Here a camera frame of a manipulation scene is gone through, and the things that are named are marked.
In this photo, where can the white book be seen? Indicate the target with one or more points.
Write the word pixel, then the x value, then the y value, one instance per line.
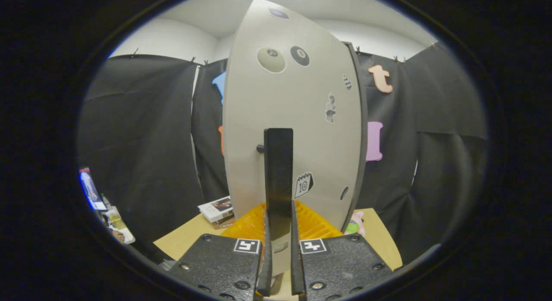
pixel 215 208

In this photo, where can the blue display screen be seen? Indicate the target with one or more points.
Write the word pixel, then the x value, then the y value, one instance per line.
pixel 89 189

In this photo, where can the black backdrop cloth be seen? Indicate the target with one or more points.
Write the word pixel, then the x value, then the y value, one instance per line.
pixel 142 133

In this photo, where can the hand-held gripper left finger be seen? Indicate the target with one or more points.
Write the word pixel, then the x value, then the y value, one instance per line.
pixel 265 258

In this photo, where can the brown book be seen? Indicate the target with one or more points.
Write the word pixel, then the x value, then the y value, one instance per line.
pixel 224 223

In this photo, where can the grey shoe cabinet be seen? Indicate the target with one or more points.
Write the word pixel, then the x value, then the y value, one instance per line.
pixel 364 137

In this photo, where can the pink and green plush toy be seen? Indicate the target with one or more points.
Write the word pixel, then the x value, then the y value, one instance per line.
pixel 354 225

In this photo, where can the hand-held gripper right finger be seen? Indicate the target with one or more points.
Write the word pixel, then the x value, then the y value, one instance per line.
pixel 296 258

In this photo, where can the pile of desk clutter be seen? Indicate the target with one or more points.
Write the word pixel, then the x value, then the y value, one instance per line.
pixel 116 223

